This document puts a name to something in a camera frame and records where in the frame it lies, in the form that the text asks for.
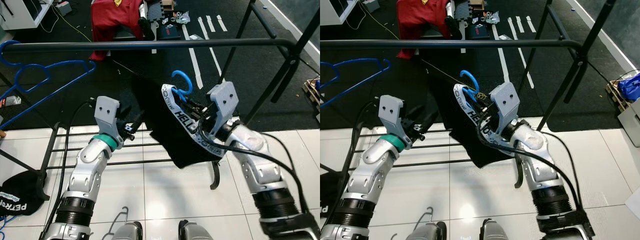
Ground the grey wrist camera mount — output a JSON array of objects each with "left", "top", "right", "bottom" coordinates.
[
  {"left": 489, "top": 82, "right": 521, "bottom": 138},
  {"left": 94, "top": 96, "right": 124, "bottom": 147},
  {"left": 207, "top": 81, "right": 240, "bottom": 142},
  {"left": 378, "top": 94, "right": 408, "bottom": 143}
]

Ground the robot right leg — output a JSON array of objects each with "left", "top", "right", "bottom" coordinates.
[
  {"left": 480, "top": 218, "right": 513, "bottom": 240},
  {"left": 178, "top": 219, "right": 211, "bottom": 240}
]

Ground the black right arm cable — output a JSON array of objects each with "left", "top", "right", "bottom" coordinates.
[
  {"left": 197, "top": 116, "right": 311, "bottom": 217},
  {"left": 476, "top": 116, "right": 584, "bottom": 213}
]

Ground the white shelf unit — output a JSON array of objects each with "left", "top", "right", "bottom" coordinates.
[
  {"left": 320, "top": 0, "right": 359, "bottom": 26},
  {"left": 0, "top": 0, "right": 54, "bottom": 31}
]

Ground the red garment yellow emblem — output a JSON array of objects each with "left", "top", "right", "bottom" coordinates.
[
  {"left": 90, "top": 0, "right": 147, "bottom": 62},
  {"left": 396, "top": 0, "right": 455, "bottom": 60}
]

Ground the grey wire hanger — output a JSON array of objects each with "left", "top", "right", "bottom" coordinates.
[
  {"left": 102, "top": 205, "right": 130, "bottom": 237},
  {"left": 390, "top": 205, "right": 435, "bottom": 240}
]

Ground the black Petronas bag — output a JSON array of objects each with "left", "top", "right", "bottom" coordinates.
[
  {"left": 0, "top": 170, "right": 49, "bottom": 217},
  {"left": 320, "top": 172, "right": 342, "bottom": 215}
]

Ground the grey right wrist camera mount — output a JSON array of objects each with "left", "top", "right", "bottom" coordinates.
[
  {"left": 207, "top": 81, "right": 240, "bottom": 142},
  {"left": 489, "top": 82, "right": 521, "bottom": 138}
]

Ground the black metal clothes rack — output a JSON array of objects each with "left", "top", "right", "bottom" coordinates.
[
  {"left": 320, "top": 0, "right": 618, "bottom": 173},
  {"left": 0, "top": 0, "right": 321, "bottom": 202}
]

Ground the wooden pallet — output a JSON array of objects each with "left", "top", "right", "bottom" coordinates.
[
  {"left": 605, "top": 80, "right": 632, "bottom": 114},
  {"left": 302, "top": 78, "right": 321, "bottom": 114}
]

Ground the black garment white HELLO waistband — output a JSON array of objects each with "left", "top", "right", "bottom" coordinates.
[
  {"left": 131, "top": 75, "right": 227, "bottom": 169},
  {"left": 427, "top": 75, "right": 517, "bottom": 169}
]

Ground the robot left leg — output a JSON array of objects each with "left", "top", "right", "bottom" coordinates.
[
  {"left": 111, "top": 221, "right": 144, "bottom": 240},
  {"left": 404, "top": 221, "right": 447, "bottom": 240}
]

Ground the blue bag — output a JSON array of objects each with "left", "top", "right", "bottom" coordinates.
[{"left": 617, "top": 71, "right": 640, "bottom": 104}]

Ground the blue plastic hanger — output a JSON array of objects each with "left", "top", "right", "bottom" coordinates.
[
  {"left": 320, "top": 57, "right": 392, "bottom": 109},
  {"left": 0, "top": 40, "right": 97, "bottom": 131},
  {"left": 171, "top": 70, "right": 194, "bottom": 104},
  {"left": 459, "top": 70, "right": 481, "bottom": 102}
]

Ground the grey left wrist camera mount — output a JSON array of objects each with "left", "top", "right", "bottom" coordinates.
[
  {"left": 94, "top": 96, "right": 124, "bottom": 147},
  {"left": 378, "top": 94, "right": 408, "bottom": 143}
]

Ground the robot leg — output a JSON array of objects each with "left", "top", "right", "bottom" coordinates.
[
  {"left": 111, "top": 221, "right": 144, "bottom": 240},
  {"left": 404, "top": 221, "right": 447, "bottom": 240},
  {"left": 480, "top": 218, "right": 513, "bottom": 240},
  {"left": 178, "top": 219, "right": 211, "bottom": 240}
]

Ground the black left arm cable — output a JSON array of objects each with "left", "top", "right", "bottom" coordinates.
[
  {"left": 330, "top": 101, "right": 382, "bottom": 223},
  {"left": 42, "top": 100, "right": 97, "bottom": 238}
]

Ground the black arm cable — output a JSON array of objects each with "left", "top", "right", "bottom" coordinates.
[
  {"left": 330, "top": 101, "right": 382, "bottom": 223},
  {"left": 42, "top": 100, "right": 97, "bottom": 238},
  {"left": 476, "top": 116, "right": 584, "bottom": 213},
  {"left": 197, "top": 116, "right": 311, "bottom": 217}
]

